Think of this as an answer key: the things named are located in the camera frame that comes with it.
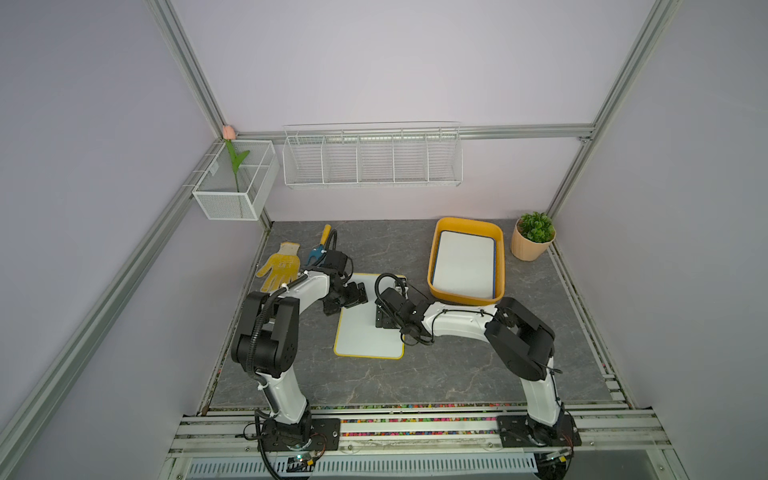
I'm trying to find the yellow plastic storage box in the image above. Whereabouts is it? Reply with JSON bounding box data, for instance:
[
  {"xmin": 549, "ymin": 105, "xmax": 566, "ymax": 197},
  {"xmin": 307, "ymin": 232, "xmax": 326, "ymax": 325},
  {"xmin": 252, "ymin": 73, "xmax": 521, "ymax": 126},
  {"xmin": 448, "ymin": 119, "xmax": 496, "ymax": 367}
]
[{"xmin": 427, "ymin": 217, "xmax": 506, "ymax": 306}]

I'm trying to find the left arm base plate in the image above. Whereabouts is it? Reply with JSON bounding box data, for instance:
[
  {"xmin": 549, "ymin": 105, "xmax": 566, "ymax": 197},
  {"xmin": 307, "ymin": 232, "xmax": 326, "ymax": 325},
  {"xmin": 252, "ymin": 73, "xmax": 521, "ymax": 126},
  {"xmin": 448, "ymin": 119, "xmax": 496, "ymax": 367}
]
[{"xmin": 259, "ymin": 417, "xmax": 341, "ymax": 452}]

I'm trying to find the white wire wall shelf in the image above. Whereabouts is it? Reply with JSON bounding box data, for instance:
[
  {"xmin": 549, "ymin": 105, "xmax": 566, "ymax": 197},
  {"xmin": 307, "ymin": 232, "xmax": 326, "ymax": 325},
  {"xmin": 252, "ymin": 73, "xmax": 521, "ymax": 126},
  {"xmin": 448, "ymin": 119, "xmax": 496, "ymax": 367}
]
[{"xmin": 282, "ymin": 121, "xmax": 464, "ymax": 189}]

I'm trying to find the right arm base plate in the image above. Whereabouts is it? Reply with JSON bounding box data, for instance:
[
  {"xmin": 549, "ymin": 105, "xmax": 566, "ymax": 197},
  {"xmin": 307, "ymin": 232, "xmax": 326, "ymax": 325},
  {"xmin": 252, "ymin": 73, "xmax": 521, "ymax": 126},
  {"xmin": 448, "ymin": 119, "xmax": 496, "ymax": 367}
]
[{"xmin": 497, "ymin": 412, "xmax": 582, "ymax": 448}]

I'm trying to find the blue-framed whiteboard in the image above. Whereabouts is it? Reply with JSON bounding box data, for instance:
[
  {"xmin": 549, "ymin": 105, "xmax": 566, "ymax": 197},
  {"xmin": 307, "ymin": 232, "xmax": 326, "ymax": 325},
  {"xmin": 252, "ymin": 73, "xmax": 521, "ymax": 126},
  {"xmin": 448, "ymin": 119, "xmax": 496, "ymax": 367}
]
[{"xmin": 432, "ymin": 230, "xmax": 496, "ymax": 299}]

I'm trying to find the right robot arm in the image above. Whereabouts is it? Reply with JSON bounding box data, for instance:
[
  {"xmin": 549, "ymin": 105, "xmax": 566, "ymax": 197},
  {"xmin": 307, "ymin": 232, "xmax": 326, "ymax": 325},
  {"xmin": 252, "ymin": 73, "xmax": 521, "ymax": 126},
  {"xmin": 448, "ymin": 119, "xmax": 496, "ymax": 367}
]
[{"xmin": 373, "ymin": 273, "xmax": 566, "ymax": 446}]

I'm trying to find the yellow-framed whiteboard back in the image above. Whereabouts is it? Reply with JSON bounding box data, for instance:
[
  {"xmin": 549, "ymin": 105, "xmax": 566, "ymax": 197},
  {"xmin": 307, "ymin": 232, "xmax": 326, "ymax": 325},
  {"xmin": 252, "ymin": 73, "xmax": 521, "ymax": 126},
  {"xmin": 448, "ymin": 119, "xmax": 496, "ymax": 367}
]
[{"xmin": 334, "ymin": 273, "xmax": 405, "ymax": 360}]

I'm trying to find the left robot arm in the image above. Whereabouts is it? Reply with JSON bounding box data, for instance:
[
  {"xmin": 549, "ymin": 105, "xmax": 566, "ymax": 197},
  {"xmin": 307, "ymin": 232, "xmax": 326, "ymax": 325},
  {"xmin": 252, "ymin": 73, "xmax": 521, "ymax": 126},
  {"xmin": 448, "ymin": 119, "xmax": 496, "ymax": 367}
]
[{"xmin": 231, "ymin": 250, "xmax": 368, "ymax": 426}]

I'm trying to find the blue garden fork yellow handle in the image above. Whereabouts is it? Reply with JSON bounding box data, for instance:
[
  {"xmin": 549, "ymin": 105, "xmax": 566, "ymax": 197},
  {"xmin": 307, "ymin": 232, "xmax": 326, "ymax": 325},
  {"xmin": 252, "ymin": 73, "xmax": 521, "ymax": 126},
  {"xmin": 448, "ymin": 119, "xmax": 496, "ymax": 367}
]
[{"xmin": 306, "ymin": 224, "xmax": 332, "ymax": 266}]

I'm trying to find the potted green plant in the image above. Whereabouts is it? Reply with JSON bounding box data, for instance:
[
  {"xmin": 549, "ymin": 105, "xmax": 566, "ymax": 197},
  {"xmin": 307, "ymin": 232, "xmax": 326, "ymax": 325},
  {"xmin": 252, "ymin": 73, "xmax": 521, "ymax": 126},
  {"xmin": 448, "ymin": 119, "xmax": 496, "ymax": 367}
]
[{"xmin": 510, "ymin": 212, "xmax": 556, "ymax": 262}]

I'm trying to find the artificial pink tulip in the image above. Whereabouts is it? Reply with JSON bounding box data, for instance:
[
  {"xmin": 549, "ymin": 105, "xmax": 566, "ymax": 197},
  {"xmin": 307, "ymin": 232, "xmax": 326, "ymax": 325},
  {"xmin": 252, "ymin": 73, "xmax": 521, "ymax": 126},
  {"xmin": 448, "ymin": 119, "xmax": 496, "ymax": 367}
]
[{"xmin": 221, "ymin": 125, "xmax": 250, "ymax": 193}]

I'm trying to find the yellow work glove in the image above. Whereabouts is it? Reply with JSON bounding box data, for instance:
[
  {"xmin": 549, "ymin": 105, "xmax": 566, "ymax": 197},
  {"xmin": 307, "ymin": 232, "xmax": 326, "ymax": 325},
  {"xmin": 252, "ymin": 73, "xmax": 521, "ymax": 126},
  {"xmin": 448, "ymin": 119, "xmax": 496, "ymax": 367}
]
[{"xmin": 256, "ymin": 242, "xmax": 301, "ymax": 293}]

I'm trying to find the white mesh corner basket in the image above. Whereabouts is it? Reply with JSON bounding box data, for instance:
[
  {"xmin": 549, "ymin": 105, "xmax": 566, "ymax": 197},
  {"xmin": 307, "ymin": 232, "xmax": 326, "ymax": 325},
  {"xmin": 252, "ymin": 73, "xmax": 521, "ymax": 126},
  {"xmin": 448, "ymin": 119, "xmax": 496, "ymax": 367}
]
[{"xmin": 193, "ymin": 140, "xmax": 279, "ymax": 221}]

